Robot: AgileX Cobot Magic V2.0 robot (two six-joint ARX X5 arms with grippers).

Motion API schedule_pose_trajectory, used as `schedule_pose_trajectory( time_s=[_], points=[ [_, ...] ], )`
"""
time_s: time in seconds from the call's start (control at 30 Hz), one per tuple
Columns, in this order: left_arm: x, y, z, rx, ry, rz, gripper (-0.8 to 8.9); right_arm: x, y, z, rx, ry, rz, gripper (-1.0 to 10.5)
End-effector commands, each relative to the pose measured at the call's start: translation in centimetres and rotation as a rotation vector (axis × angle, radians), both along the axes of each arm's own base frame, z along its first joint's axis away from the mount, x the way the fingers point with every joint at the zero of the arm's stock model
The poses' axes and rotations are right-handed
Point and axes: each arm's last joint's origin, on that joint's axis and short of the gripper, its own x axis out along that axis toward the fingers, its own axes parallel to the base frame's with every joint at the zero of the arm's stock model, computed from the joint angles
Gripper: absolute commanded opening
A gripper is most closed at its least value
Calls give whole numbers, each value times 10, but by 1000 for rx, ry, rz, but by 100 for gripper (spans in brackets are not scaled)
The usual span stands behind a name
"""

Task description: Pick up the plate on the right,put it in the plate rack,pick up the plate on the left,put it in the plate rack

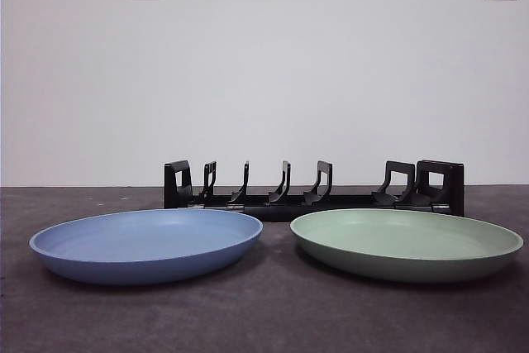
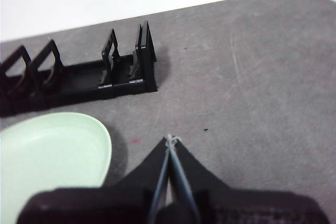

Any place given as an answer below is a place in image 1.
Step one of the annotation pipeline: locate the blue round plate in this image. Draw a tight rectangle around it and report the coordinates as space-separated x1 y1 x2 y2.
28 208 265 287

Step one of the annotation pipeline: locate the green round plate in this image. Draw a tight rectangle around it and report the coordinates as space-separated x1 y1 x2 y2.
288 208 525 284

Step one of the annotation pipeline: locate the black plate rack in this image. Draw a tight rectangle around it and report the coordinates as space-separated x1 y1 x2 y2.
163 159 465 222

